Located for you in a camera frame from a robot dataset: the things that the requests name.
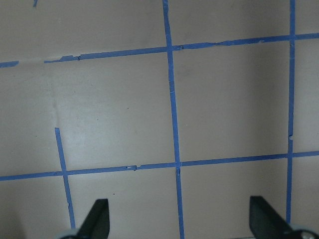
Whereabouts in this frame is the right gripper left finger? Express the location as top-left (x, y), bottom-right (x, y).
top-left (75, 199), bottom-right (110, 239)

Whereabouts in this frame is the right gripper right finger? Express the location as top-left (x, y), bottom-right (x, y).
top-left (249, 196), bottom-right (299, 239)

